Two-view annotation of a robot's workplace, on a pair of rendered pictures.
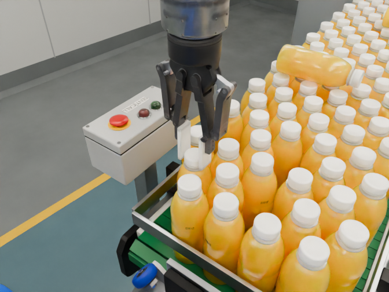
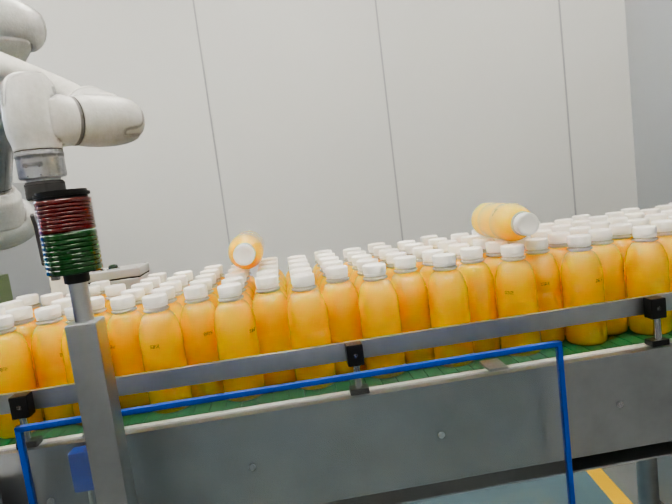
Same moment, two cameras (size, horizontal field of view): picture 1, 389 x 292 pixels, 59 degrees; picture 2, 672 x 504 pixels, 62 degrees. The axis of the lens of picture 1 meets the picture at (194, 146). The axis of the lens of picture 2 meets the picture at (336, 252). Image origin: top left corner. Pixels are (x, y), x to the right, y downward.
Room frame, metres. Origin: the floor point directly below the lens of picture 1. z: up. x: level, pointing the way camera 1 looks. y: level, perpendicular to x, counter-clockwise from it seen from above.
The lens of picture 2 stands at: (0.12, -1.24, 1.22)
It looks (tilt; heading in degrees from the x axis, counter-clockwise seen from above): 6 degrees down; 49
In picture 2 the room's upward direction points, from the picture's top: 7 degrees counter-clockwise
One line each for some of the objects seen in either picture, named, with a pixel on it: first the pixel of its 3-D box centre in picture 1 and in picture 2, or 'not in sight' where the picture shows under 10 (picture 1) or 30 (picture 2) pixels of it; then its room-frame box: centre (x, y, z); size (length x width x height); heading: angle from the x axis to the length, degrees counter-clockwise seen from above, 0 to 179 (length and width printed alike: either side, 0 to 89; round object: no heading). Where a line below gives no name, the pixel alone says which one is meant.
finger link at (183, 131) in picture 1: (184, 140); not in sight; (0.47, 0.02, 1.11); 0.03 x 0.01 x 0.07; 144
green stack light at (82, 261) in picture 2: not in sight; (72, 252); (0.34, -0.52, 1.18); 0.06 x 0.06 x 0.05
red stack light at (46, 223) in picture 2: not in sight; (65, 215); (0.34, -0.52, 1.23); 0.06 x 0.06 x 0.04
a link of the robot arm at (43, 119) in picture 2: not in sight; (38, 112); (0.47, 0.00, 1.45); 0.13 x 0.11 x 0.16; 9
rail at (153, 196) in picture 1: (299, 64); not in sight; (1.07, -0.35, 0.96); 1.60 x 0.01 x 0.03; 144
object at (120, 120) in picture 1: (118, 121); not in sight; (0.53, 0.14, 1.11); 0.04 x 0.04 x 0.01
